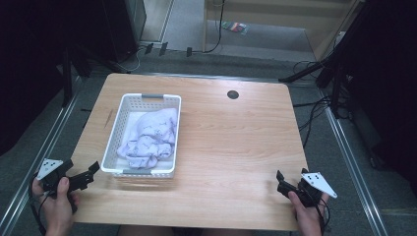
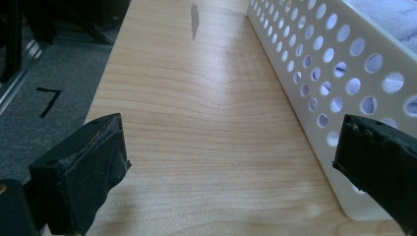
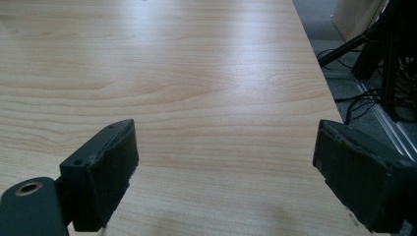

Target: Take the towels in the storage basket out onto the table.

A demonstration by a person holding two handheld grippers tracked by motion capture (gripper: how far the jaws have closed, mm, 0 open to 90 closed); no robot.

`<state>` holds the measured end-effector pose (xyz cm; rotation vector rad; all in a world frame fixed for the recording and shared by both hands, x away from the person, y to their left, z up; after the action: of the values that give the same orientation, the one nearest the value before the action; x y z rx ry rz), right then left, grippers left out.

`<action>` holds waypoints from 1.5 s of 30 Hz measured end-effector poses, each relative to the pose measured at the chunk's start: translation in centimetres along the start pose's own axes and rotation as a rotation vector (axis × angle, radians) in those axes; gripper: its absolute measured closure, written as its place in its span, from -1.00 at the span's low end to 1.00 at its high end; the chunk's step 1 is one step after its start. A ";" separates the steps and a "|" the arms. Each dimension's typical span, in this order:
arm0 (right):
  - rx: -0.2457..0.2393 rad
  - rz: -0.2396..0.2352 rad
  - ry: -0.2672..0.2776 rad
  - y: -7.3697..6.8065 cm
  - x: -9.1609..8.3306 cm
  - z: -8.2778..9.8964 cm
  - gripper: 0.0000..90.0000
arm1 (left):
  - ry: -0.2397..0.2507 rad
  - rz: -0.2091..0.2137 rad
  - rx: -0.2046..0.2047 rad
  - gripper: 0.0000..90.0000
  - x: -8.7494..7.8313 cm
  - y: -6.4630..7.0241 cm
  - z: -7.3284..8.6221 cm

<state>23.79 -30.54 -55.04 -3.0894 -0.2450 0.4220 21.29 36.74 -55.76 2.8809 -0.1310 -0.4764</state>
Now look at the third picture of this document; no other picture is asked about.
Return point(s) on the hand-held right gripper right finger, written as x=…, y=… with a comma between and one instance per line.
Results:
x=364, y=177

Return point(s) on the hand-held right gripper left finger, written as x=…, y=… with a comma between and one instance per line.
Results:
x=98, y=177

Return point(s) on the black metal stand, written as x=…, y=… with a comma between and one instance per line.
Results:
x=387, y=49

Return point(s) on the beige board panel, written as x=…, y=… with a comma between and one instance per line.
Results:
x=355, y=16

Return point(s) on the metal floor rail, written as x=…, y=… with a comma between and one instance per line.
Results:
x=387, y=121

